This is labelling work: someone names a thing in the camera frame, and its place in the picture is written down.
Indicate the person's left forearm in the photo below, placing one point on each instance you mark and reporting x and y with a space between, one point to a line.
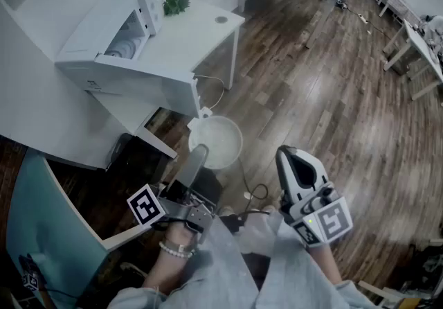
169 273

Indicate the teal top table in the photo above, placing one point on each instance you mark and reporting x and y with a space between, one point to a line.
38 210

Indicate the person's light blue shirt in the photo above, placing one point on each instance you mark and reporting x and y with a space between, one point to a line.
294 283

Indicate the person's right forearm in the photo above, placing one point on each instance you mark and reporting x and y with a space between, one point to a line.
325 266

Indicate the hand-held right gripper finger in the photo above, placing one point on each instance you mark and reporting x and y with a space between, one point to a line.
318 172
285 169

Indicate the white desk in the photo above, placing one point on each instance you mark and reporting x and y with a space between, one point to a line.
194 35

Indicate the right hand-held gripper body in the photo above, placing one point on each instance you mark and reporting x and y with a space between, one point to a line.
332 221

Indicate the white power strip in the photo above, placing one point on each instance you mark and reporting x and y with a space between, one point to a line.
362 18

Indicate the green artificial plant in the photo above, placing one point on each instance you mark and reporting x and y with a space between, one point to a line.
176 2

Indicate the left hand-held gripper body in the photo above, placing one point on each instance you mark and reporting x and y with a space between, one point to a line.
145 206

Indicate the light wooden table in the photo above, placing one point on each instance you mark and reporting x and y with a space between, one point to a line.
420 46

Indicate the white plate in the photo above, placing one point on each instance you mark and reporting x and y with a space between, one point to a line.
221 141

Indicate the white box appliance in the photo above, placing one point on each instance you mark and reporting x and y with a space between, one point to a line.
79 41

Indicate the idle gripper device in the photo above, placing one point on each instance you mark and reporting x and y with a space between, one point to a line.
30 280

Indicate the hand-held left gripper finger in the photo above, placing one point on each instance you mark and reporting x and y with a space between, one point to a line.
195 165

